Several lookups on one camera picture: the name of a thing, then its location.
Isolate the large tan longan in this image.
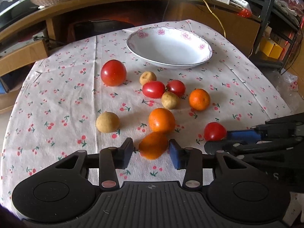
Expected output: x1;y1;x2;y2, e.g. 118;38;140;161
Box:
95;112;120;133

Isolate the yellow box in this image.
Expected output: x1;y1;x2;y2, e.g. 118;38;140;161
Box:
259;38;283;59

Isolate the small tan longan upper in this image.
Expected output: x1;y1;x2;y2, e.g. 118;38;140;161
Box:
139;71;157;86

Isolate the oblong red cherry tomato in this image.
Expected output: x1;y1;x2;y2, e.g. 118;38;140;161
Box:
142;81;165;99

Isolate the white floral-rim plate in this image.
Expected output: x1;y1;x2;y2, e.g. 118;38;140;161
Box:
126;27;213;69

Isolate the yellow cable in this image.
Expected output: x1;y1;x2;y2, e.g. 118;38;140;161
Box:
151;0;227;39

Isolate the white cherry-print tablecloth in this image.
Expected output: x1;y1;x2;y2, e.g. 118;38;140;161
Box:
1;20;291;210

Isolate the red small object on desk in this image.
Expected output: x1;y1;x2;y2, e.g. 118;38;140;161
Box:
237;8;252;18

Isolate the round red cherry tomato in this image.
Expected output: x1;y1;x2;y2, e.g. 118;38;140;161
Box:
166;80;186;98

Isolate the orange mandarin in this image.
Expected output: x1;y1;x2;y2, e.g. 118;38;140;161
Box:
148;108;175;133
189;89;211;111
138;132;168;160

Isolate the wooden curved desk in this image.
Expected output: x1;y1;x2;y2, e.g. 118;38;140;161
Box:
1;0;260;56

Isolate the large red tomato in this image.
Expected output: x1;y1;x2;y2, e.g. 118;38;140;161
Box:
101;59;127;86

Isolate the black metal shelf rack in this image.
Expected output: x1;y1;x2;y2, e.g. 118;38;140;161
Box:
245;0;303;70

